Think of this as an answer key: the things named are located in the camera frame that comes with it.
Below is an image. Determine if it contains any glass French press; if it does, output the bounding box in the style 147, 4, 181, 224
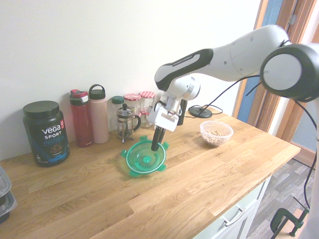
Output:
116, 103, 142, 144

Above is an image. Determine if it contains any small jar red checked lid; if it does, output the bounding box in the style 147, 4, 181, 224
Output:
139, 111, 153, 129

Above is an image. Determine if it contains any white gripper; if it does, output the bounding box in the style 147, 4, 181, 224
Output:
149, 98, 182, 152

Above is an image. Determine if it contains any glass jar red checked lid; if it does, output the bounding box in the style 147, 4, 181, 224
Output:
139, 91, 156, 113
124, 93, 142, 118

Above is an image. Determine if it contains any pink bottle with black cap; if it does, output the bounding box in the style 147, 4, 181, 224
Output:
88, 84, 110, 144

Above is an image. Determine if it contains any clear plastic food container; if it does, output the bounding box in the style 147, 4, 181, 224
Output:
199, 120, 234, 148

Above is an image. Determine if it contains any pale green cabinet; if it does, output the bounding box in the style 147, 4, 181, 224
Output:
199, 174, 272, 239

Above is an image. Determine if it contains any green round container lid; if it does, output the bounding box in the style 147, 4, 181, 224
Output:
121, 135, 169, 178

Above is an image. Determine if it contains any blue door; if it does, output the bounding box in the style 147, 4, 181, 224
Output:
236, 0, 285, 122

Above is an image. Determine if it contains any white drawer handle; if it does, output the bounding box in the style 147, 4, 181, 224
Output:
220, 208, 246, 226

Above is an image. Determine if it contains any green metal clamp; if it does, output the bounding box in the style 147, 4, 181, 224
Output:
270, 197, 311, 239

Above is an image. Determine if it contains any red water bottle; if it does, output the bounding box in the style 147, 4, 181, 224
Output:
69, 89, 94, 148

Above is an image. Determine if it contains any clear jar with green lid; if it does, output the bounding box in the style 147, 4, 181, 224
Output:
109, 96, 125, 132

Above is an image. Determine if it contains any black cable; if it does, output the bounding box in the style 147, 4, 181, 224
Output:
294, 99, 316, 210
199, 74, 262, 114

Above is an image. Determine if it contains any black Vega protein tub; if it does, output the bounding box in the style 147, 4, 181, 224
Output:
22, 100, 71, 168

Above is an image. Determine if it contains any black round base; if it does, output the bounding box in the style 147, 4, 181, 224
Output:
188, 105, 213, 118

